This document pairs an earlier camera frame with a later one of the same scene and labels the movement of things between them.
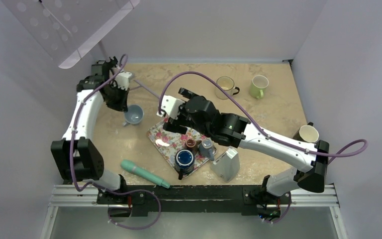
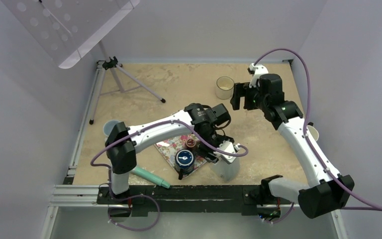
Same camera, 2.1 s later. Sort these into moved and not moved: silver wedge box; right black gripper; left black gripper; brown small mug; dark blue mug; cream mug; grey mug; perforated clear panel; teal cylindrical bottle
Moved: left black gripper; grey mug; right black gripper
Not moved: cream mug; dark blue mug; silver wedge box; brown small mug; teal cylindrical bottle; perforated clear panel
